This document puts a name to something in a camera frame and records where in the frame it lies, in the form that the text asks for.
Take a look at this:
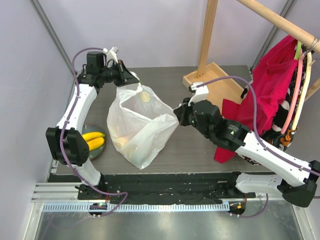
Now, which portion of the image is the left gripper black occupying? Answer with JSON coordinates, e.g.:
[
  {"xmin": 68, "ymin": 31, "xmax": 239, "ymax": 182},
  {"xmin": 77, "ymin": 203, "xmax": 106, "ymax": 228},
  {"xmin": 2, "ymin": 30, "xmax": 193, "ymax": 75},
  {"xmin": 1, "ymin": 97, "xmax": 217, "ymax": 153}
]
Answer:
[{"xmin": 99, "ymin": 59, "xmax": 139, "ymax": 88}]

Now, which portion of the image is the white plastic bag lemon print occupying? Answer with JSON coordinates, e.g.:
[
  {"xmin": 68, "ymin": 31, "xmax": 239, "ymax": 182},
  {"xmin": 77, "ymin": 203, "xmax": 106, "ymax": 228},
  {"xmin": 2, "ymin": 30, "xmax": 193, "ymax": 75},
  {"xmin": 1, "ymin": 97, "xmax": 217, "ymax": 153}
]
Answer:
[{"xmin": 106, "ymin": 83, "xmax": 179, "ymax": 170}]

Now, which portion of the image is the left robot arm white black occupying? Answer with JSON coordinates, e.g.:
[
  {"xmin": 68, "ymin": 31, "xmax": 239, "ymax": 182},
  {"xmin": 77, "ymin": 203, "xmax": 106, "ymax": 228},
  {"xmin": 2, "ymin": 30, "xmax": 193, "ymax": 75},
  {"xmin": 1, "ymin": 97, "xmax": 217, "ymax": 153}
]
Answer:
[{"xmin": 45, "ymin": 46, "xmax": 140, "ymax": 200}]

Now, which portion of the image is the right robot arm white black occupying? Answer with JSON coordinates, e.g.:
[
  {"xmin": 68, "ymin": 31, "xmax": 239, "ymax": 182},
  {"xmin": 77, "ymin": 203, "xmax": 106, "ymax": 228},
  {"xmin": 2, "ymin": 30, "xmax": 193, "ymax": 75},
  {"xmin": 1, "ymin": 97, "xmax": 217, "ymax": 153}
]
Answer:
[{"xmin": 173, "ymin": 97, "xmax": 320, "ymax": 208}]

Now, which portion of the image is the wooden clothes rack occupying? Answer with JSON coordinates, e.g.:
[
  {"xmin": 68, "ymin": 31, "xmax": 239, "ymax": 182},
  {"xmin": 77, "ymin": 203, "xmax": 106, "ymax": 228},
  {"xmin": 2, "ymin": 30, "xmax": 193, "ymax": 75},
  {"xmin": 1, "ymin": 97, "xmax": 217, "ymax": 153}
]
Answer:
[{"xmin": 182, "ymin": 0, "xmax": 320, "ymax": 103}]

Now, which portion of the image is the yellow banana bunch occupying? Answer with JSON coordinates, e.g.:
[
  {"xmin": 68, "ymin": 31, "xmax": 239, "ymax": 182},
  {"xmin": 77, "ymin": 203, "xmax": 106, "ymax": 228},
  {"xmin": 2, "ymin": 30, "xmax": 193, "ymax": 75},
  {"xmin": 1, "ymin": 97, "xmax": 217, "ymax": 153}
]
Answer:
[{"xmin": 82, "ymin": 131, "xmax": 105, "ymax": 152}]

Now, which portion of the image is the magenta shirt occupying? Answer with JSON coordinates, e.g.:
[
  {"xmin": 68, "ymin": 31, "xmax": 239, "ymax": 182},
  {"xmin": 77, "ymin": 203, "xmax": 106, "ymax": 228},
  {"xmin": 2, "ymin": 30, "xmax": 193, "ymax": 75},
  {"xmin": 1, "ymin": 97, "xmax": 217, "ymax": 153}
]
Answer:
[{"xmin": 213, "ymin": 34, "xmax": 300, "ymax": 165}]

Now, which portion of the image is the dark fruit plate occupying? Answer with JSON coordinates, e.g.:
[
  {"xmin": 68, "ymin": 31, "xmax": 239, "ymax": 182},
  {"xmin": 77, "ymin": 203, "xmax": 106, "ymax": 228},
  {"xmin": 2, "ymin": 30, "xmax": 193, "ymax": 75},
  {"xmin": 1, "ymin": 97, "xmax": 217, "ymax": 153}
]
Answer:
[{"xmin": 82, "ymin": 124, "xmax": 107, "ymax": 161}]

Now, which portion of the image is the black patterned garment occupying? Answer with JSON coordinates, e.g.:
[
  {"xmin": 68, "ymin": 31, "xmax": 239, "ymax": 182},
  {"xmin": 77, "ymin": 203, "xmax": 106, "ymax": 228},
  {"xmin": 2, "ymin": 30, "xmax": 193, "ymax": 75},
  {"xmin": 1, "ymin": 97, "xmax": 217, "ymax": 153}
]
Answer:
[{"xmin": 237, "ymin": 51, "xmax": 307, "ymax": 166}]

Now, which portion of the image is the green hanger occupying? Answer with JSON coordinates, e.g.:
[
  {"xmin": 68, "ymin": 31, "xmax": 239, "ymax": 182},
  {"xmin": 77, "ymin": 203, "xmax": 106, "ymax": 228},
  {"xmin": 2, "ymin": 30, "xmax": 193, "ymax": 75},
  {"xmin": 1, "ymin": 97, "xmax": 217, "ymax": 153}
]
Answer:
[{"xmin": 294, "ymin": 41, "xmax": 302, "ymax": 60}]

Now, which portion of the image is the pink hanger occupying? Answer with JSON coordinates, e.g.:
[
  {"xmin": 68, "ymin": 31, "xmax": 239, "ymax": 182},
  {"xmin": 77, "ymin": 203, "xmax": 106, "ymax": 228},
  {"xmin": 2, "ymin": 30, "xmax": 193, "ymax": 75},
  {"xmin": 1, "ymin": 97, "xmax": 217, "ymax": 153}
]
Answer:
[{"xmin": 281, "ymin": 54, "xmax": 304, "ymax": 134}]

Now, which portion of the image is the cream hanger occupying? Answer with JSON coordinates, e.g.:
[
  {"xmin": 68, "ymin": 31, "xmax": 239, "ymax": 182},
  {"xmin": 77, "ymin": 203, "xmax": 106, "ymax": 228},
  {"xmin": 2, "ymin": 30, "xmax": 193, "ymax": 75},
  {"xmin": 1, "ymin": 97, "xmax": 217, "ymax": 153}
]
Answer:
[{"xmin": 291, "ymin": 52, "xmax": 312, "ymax": 131}]

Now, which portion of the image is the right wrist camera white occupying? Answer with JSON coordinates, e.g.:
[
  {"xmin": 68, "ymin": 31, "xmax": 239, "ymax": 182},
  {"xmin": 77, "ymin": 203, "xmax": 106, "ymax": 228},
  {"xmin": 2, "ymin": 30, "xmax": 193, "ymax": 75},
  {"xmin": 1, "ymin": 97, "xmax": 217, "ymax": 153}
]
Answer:
[{"xmin": 188, "ymin": 82, "xmax": 209, "ymax": 106}]

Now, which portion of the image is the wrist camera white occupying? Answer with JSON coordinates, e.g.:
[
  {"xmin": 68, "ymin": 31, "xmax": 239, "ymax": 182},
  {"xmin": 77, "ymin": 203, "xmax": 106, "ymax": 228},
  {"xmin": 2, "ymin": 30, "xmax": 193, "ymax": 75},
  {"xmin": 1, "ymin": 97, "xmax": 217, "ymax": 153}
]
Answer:
[
  {"xmin": 188, "ymin": 82, "xmax": 209, "ymax": 106},
  {"xmin": 102, "ymin": 46, "xmax": 119, "ymax": 67}
]

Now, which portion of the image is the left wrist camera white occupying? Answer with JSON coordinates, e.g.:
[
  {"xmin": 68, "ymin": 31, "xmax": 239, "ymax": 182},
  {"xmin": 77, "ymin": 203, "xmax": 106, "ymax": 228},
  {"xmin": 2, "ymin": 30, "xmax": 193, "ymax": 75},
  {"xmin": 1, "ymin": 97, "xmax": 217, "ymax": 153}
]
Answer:
[{"xmin": 102, "ymin": 46, "xmax": 119, "ymax": 67}]

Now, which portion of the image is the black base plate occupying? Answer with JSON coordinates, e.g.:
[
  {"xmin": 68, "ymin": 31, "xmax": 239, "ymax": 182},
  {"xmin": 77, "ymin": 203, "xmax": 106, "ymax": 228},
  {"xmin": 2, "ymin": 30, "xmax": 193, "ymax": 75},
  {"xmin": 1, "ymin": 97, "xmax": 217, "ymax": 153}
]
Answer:
[{"xmin": 77, "ymin": 172, "xmax": 256, "ymax": 205}]

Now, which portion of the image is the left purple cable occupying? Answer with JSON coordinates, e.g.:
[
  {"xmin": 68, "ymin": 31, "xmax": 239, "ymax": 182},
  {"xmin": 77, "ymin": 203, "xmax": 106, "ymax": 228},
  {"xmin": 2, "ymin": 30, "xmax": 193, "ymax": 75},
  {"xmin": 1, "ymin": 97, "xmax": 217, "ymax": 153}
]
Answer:
[{"xmin": 59, "ymin": 47, "xmax": 129, "ymax": 217}]

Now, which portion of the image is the white cable duct strip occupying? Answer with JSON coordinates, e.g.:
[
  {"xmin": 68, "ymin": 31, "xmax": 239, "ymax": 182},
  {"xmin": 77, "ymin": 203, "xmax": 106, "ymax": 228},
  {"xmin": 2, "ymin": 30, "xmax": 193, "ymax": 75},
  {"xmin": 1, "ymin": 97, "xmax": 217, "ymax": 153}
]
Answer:
[{"xmin": 42, "ymin": 202, "xmax": 230, "ymax": 213}]

